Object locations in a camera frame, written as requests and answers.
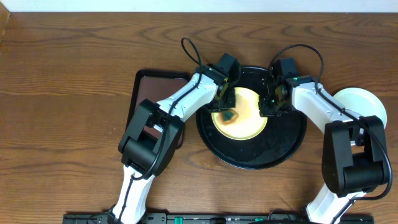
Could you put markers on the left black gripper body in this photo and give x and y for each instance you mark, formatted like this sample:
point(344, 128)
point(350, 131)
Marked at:
point(224, 104)

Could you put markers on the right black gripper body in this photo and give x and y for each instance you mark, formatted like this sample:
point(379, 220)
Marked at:
point(270, 106)

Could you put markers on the green orange sponge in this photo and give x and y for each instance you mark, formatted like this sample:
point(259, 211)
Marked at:
point(228, 116)

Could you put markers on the yellow plate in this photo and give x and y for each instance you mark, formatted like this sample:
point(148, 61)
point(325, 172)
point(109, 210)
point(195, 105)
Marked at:
point(249, 123)

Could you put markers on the light green plate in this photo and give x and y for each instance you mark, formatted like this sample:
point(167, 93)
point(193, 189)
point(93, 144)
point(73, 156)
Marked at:
point(363, 102)

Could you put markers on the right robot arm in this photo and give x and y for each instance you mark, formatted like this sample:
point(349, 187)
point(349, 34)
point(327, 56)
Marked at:
point(355, 163)

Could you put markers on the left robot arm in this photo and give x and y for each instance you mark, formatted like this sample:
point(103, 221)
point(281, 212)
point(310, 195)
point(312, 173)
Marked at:
point(152, 135)

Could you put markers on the rectangular black brown tray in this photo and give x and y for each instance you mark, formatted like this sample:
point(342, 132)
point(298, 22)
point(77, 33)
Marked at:
point(155, 85)

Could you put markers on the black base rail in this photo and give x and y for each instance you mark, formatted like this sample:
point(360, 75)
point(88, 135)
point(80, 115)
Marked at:
point(163, 218)

